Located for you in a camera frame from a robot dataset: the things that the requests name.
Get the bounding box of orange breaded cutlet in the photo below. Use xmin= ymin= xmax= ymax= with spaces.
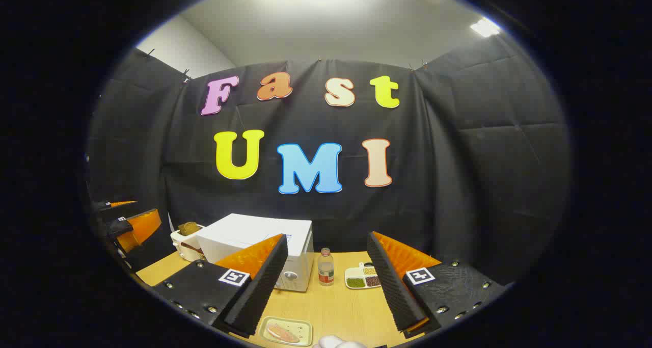
xmin=267 ymin=323 xmax=301 ymax=343

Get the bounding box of white toaster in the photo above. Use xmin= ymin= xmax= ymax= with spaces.
xmin=170 ymin=225 xmax=207 ymax=262

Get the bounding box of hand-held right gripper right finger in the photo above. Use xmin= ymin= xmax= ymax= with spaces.
xmin=367 ymin=231 xmax=507 ymax=338

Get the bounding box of clear bottle with red label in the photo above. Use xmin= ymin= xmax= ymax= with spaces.
xmin=318 ymin=248 xmax=335 ymax=286

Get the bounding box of white divided dish of beans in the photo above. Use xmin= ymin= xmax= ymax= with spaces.
xmin=345 ymin=262 xmax=383 ymax=290

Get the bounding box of white microwave oven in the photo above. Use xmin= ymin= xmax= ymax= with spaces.
xmin=196 ymin=213 xmax=315 ymax=292

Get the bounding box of small ceiling light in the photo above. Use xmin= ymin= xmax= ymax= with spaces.
xmin=470 ymin=18 xmax=502 ymax=38

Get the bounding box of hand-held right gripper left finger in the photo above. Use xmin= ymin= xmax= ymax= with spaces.
xmin=153 ymin=233 xmax=289 ymax=338

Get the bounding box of pale green tray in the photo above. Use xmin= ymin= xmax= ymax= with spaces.
xmin=258 ymin=316 xmax=314 ymax=347

